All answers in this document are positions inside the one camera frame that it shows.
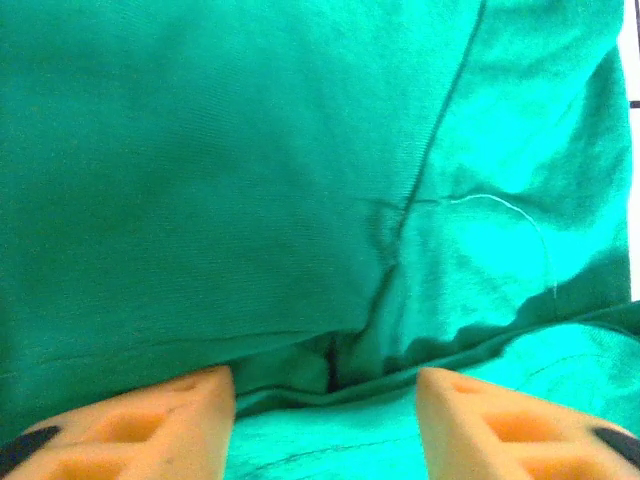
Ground green t-shirt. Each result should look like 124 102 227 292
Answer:
0 0 640 480

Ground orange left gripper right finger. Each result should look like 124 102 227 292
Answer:
416 367 640 480

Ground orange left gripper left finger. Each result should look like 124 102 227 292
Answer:
0 366 237 480

